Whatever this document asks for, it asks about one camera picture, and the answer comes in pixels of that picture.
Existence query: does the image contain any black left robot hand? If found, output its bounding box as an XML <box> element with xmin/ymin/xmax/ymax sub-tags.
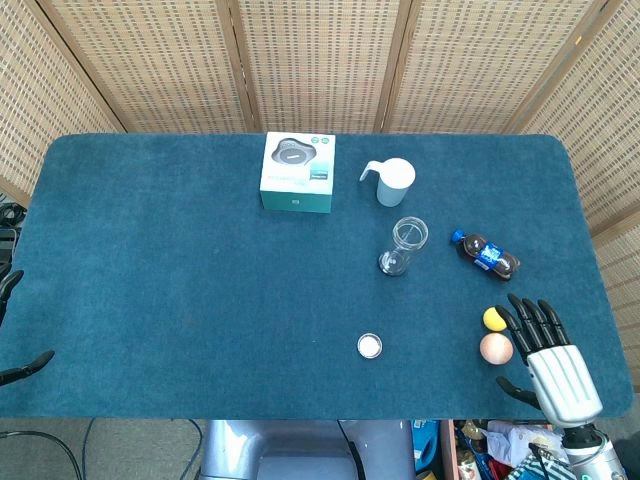
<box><xmin>0</xmin><ymin>269</ymin><xmax>56</xmax><ymax>386</ymax></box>

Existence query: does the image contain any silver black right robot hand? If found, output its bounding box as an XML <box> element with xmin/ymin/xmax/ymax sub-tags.
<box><xmin>494</xmin><ymin>293</ymin><xmax>604</xmax><ymax>427</ymax></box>

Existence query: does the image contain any clear glass jar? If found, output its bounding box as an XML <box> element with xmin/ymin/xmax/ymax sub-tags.
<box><xmin>378</xmin><ymin>215</ymin><xmax>431</xmax><ymax>278</ymax></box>

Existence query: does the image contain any peach coloured ball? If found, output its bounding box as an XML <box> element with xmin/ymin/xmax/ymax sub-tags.
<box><xmin>479</xmin><ymin>333</ymin><xmax>514</xmax><ymax>365</ymax></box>

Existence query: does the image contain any white crumpled paper bag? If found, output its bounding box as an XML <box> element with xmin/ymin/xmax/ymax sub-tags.
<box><xmin>487</xmin><ymin>419</ymin><xmax>564</xmax><ymax>464</ymax></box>

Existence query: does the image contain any yellow ball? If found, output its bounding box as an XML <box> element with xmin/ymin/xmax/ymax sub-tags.
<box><xmin>482</xmin><ymin>306</ymin><xmax>507</xmax><ymax>332</ymax></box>

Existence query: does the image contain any teal striped packet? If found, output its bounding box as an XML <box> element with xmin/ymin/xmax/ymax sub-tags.
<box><xmin>509</xmin><ymin>447</ymin><xmax>574</xmax><ymax>480</ymax></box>

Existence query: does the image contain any red storage box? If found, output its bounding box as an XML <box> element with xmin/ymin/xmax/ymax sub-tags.
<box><xmin>440</xmin><ymin>419</ymin><xmax>464</xmax><ymax>480</ymax></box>

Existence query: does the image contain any small cola bottle blue label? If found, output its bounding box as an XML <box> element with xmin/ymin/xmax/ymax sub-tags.
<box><xmin>451</xmin><ymin>228</ymin><xmax>522</xmax><ymax>285</ymax></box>

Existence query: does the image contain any woven folding screen panel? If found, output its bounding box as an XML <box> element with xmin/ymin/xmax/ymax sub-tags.
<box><xmin>0</xmin><ymin>0</ymin><xmax>126</xmax><ymax>206</ymax></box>
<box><xmin>519</xmin><ymin>0</ymin><xmax>640</xmax><ymax>391</ymax></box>
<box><xmin>382</xmin><ymin>0</ymin><xmax>614</xmax><ymax>135</ymax></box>
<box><xmin>37</xmin><ymin>0</ymin><xmax>259</xmax><ymax>135</ymax></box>
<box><xmin>227</xmin><ymin>0</ymin><xmax>414</xmax><ymax>135</ymax></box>

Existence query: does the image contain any blue table cloth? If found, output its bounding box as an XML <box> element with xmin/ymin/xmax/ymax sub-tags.
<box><xmin>0</xmin><ymin>132</ymin><xmax>636</xmax><ymax>421</ymax></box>

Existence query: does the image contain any white plastic pitcher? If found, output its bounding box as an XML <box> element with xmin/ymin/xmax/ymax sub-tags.
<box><xmin>359</xmin><ymin>157</ymin><xmax>417</xmax><ymax>207</ymax></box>

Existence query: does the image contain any silver robot torso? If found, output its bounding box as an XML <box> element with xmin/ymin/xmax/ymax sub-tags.
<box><xmin>199</xmin><ymin>419</ymin><xmax>416</xmax><ymax>480</ymax></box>

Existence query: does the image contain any white teal product box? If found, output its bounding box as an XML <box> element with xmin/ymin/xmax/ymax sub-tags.
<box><xmin>258</xmin><ymin>131</ymin><xmax>337</xmax><ymax>215</ymax></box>

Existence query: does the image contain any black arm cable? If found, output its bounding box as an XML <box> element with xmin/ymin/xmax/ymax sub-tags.
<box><xmin>528</xmin><ymin>440</ymin><xmax>571</xmax><ymax>471</ymax></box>

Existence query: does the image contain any black floor cable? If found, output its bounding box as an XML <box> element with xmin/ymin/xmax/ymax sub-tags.
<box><xmin>0</xmin><ymin>419</ymin><xmax>101</xmax><ymax>480</ymax></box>

